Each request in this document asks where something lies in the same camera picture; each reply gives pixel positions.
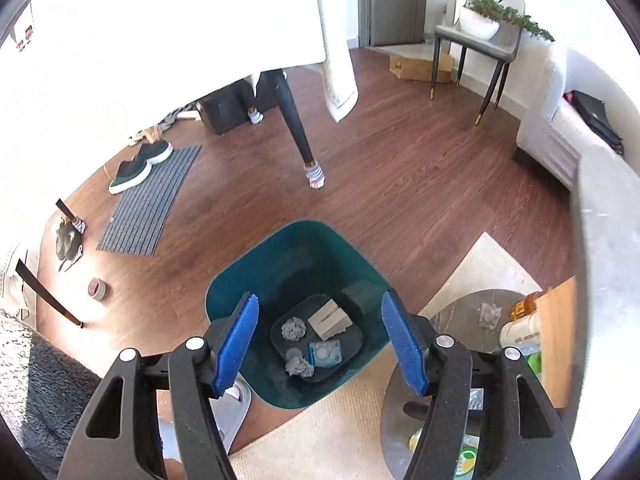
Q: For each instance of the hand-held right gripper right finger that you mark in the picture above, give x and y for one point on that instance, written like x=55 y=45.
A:
x=405 y=345

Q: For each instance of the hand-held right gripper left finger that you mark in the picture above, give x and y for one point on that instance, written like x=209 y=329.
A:
x=235 y=345

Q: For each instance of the small paper ball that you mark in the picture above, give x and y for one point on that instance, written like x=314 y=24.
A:
x=294 y=330

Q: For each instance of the large paper ball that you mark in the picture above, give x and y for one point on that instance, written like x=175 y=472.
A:
x=300 y=366

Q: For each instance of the blue and white tissue packet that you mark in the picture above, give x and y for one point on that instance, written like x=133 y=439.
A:
x=336 y=347

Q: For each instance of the white cardboard box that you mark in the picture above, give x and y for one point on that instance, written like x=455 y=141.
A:
x=330 y=320

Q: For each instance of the white round lid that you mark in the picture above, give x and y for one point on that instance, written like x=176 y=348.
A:
x=324 y=354

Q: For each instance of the dark green waste bin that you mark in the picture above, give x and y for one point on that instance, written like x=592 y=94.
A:
x=300 y=260

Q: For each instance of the crumpled grey paper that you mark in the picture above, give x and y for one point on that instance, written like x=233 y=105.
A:
x=489 y=315

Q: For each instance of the white bottle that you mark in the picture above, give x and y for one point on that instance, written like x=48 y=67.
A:
x=520 y=332

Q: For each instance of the beige rug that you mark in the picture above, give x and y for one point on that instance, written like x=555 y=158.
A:
x=325 y=440

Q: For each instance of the amber jar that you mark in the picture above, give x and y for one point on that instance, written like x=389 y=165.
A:
x=525 y=306

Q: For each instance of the green bottle with yellow label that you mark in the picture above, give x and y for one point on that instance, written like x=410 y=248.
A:
x=467 y=460

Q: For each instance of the brown tape roll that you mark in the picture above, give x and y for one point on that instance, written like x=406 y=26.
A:
x=97 y=289

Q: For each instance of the wooden board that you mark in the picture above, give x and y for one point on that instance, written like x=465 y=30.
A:
x=557 y=340

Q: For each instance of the grey striped door mat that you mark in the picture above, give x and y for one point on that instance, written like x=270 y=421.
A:
x=145 y=205

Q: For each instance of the grey fuzzy blanket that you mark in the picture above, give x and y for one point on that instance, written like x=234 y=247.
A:
x=45 y=390

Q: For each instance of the dark slippers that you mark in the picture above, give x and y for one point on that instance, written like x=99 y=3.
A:
x=68 y=240

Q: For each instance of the dark shoe with white sole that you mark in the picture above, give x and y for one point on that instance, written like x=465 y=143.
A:
x=129 y=175
x=152 y=152

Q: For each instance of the round dark marble coffee table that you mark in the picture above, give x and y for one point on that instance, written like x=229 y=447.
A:
x=605 y=260

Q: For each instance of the black table leg striped sock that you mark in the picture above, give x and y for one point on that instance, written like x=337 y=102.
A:
x=295 y=120
x=254 y=105

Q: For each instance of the dark storage box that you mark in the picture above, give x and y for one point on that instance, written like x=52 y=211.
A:
x=230 y=107

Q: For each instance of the grey armchair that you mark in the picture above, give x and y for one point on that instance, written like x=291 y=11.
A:
x=555 y=130

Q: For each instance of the flat brown cardboard box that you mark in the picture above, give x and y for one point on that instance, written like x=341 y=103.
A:
x=415 y=67

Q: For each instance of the black bag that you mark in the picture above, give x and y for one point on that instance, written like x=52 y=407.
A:
x=595 y=115

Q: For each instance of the grey dining chair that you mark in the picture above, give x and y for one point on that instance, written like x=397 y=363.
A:
x=505 y=40

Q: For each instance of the potted plant in white pot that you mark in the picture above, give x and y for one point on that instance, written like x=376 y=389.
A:
x=480 y=22

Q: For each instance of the grey door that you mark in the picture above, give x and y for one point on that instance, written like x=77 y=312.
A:
x=395 y=0

